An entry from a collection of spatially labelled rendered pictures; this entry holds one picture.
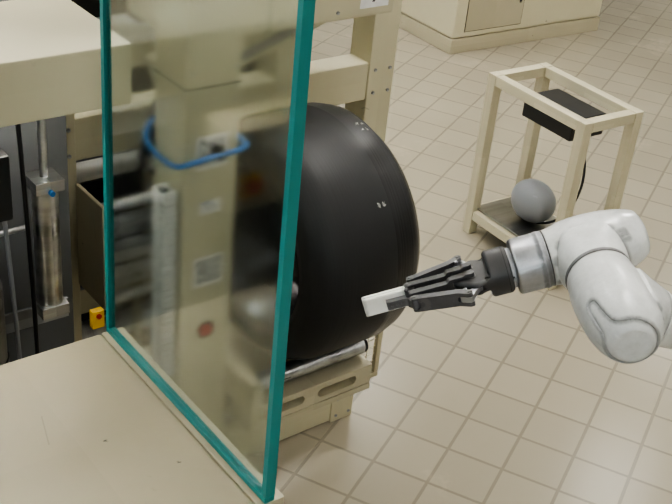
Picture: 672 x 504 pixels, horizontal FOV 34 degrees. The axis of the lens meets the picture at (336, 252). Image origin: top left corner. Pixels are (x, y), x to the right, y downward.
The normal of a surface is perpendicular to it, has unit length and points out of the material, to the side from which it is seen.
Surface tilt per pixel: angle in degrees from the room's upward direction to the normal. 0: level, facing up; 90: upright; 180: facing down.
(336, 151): 25
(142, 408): 0
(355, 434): 0
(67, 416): 0
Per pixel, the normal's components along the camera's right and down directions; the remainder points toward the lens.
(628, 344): -0.04, 0.50
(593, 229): -0.19, -0.74
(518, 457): 0.09, -0.86
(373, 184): 0.48, -0.31
